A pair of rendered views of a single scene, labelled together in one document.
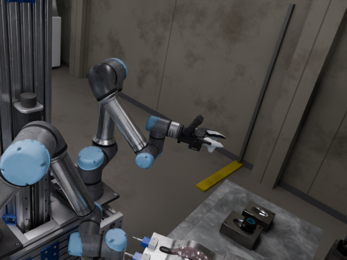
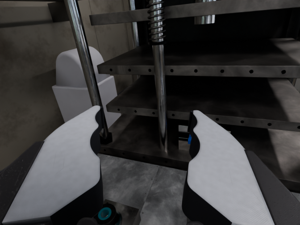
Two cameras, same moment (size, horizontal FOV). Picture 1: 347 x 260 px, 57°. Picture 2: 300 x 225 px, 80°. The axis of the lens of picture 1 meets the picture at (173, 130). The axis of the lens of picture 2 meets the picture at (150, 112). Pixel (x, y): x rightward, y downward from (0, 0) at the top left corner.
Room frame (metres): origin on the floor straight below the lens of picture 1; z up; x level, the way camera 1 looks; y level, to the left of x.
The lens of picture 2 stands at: (1.28, -0.11, 1.51)
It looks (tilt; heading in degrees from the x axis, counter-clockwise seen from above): 28 degrees down; 263
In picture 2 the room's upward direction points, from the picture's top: 6 degrees counter-clockwise
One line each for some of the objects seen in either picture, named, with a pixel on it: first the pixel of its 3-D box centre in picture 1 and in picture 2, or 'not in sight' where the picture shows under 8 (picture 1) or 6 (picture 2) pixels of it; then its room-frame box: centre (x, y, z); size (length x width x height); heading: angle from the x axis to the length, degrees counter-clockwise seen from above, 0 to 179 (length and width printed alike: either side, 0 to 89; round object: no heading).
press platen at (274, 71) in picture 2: not in sight; (203, 54); (0.78, -1.23, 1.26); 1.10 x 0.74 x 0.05; 151
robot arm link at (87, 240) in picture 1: (86, 240); not in sight; (0.79, 0.22, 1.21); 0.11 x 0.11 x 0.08; 11
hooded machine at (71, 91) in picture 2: not in sight; (87, 96); (1.84, -2.50, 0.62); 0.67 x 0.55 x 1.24; 145
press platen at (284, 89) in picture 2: not in sight; (202, 90); (0.78, -1.23, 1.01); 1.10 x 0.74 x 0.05; 151
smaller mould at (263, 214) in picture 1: (257, 215); not in sight; (1.58, -0.63, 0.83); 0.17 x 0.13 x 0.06; 61
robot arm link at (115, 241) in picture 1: (114, 246); not in sight; (0.79, 0.12, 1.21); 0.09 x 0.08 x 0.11; 101
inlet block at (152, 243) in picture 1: (144, 241); not in sight; (1.17, 0.03, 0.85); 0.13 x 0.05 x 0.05; 78
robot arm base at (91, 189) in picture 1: (88, 183); not in sight; (1.24, 0.35, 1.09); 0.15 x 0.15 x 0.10
